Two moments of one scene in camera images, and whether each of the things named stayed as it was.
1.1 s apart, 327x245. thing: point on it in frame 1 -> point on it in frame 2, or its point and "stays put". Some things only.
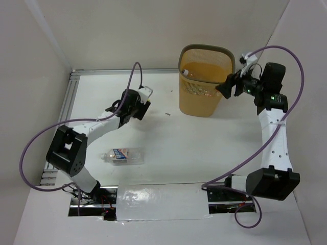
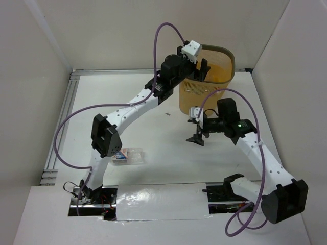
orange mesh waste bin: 202,68 stays put
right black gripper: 226,88 -> 196,138
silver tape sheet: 162,201 stays put
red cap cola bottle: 214,95 stays put
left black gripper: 142,110 -> 198,71
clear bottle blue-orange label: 124,156 stays put
